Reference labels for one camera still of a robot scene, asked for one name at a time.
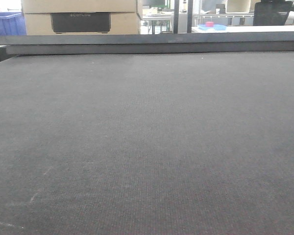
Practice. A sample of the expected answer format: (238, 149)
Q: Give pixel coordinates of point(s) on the white background table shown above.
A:
(236, 29)

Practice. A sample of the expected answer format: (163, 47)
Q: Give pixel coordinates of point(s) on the grey conveyor side rail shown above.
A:
(148, 44)

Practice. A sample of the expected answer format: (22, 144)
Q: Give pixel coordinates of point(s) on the black office chair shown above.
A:
(271, 12)

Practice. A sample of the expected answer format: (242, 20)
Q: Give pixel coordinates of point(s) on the upper cardboard box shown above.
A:
(58, 6)

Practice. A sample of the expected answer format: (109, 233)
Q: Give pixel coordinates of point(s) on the black vertical post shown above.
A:
(176, 17)

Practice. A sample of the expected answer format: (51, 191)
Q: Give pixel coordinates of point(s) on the blue plastic crate background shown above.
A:
(12, 23)

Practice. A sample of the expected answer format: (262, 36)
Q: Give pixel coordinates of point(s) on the blue tray on white table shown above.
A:
(216, 27)

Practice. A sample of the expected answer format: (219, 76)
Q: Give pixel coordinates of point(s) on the cardboard box with black print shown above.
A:
(82, 23)

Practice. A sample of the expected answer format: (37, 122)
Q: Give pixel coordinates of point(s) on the black conveyor belt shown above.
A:
(166, 144)

